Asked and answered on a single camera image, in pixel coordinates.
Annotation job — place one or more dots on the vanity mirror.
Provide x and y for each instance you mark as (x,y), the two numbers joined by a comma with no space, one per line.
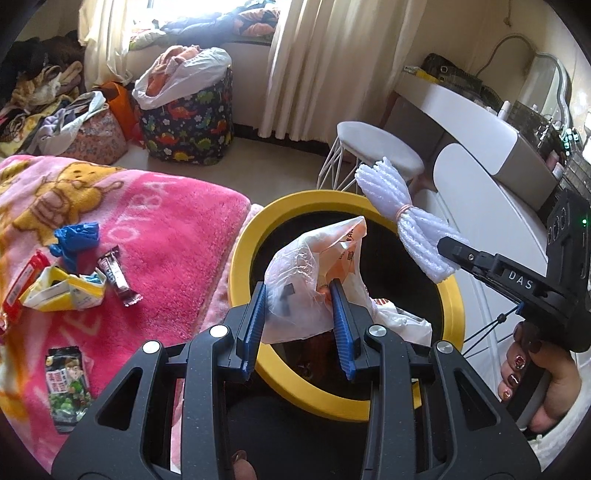
(545,87)

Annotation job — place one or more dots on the red snack wrapper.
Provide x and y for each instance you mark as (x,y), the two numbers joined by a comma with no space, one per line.
(21,290)

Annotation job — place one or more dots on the large white plastic bag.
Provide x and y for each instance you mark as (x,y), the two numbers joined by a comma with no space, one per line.
(198,69)

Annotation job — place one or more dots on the pink cartoon bear blanket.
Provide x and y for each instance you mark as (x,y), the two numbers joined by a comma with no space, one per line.
(175,221)

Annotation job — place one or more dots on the green black snack packet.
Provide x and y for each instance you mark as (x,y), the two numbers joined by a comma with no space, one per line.
(69,387)

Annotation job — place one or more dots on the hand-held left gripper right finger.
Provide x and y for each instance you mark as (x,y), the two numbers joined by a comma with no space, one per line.
(341,323)

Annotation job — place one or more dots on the white rounded cabinet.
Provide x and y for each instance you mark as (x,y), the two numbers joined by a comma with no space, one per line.
(485,203)

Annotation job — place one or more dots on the floral fabric bag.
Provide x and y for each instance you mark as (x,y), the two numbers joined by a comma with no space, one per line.
(99,136)

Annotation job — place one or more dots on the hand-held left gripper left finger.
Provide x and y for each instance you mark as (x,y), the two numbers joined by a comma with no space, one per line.
(256,316)

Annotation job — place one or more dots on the black glitter organiser box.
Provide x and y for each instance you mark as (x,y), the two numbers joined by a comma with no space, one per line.
(531,120)

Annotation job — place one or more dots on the white bottle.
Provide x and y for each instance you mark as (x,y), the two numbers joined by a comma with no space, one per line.
(504,110)

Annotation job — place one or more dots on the cream curtain narrow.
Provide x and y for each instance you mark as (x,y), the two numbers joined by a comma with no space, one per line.
(111,41)

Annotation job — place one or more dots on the crushed yellow white carton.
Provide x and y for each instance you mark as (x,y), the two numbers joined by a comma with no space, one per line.
(60,290)

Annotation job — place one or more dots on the person's right hand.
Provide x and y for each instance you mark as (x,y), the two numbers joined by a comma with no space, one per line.
(561,378)

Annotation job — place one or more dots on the dinosaur print laundry basket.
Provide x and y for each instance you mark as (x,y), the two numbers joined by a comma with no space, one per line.
(194,129)

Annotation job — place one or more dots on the cream curtain wide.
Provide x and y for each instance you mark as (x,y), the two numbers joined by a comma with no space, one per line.
(337,69)

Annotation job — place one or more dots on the white foam net sleeve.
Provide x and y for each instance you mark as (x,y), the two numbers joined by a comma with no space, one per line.
(392,189)

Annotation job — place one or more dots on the brown snack wrapper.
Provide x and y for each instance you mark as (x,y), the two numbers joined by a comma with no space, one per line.
(115,277)

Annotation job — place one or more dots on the dark bag on desk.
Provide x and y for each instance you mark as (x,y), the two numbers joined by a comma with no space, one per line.
(450,71)

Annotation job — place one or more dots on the orange pink clothes bundle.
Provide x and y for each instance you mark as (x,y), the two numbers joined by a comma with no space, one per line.
(178,57)

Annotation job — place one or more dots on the yellow-rimmed black trash bin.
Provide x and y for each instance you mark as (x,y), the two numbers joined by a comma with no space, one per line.
(244,258)

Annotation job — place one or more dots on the clothes pile on bed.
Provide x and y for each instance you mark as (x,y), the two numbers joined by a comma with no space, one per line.
(32,87)

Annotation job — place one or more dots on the white grey cloth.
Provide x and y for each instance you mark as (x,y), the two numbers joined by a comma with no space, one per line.
(69,120)

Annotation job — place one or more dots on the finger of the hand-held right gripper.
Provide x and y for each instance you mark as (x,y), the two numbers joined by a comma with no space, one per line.
(471,258)

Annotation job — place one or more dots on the orange bag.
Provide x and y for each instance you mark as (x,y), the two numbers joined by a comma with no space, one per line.
(120,106)

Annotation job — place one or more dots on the clothes pile on windowsill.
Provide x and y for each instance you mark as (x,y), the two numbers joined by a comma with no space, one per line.
(207,23)

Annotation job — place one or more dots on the person's left hand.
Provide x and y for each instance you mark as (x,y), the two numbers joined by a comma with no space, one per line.
(244,468)

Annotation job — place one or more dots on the white vanity desk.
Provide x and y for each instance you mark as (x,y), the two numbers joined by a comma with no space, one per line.
(461,115)

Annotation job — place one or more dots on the blue plastic glove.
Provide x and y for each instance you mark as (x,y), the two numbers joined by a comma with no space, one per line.
(76,237)

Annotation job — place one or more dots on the yellow item on desk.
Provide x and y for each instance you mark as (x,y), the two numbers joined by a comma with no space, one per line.
(415,71)

